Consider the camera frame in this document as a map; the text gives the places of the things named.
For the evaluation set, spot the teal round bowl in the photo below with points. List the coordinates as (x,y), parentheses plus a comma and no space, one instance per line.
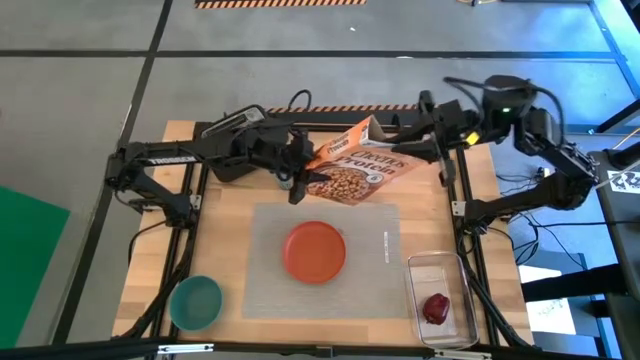
(196,303)

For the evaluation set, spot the white printed cart sticker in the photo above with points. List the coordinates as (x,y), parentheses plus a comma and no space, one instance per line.
(625,182)

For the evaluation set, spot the black stand base leg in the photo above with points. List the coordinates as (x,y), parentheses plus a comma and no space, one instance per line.
(620,117)

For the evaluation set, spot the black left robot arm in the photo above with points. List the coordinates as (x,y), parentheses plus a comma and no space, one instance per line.
(165,159)

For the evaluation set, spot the black two-slot toaster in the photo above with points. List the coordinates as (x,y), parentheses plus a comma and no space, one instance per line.
(235,120)

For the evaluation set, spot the yellow black power strip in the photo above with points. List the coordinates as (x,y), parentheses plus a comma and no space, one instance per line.
(542,174)

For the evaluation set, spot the short orange black hazard tape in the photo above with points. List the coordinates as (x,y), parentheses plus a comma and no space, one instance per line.
(345,107)

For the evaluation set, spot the grey woven placemat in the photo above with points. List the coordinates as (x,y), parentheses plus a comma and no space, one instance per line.
(365,280)

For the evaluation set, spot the white floor paper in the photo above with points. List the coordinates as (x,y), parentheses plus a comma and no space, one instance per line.
(545,315)

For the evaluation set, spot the small white placemat label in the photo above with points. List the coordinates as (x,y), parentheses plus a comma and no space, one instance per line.
(386,247)

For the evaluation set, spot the black equipment cart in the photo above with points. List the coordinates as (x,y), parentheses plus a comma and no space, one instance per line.
(625,235)

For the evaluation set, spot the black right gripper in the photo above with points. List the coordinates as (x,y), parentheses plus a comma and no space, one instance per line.
(450,125)

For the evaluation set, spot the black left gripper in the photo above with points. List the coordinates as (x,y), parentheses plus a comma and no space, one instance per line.
(280,150)

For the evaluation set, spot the black front frame bar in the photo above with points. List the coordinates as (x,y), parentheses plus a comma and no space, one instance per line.
(75,349)

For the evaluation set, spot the black aluminium table frame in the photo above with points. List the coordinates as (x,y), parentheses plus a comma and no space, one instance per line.
(340,119)

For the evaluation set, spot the clear rectangular plastic container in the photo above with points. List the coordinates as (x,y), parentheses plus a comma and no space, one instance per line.
(442,275)

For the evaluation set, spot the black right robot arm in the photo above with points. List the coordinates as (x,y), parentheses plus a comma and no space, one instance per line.
(550,192)

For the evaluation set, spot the dark red apple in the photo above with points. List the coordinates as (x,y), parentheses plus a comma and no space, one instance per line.
(436,309)

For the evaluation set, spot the orange Cheerios Protein cereal box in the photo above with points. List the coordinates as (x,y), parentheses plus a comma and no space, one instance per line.
(360,175)

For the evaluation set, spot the long orange black hazard tape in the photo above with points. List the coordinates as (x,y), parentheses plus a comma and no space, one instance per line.
(280,3)

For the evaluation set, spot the orange round plate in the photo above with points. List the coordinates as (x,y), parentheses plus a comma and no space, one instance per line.
(314,252)

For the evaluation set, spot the green floor mat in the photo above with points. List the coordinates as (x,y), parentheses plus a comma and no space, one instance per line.
(27,265)

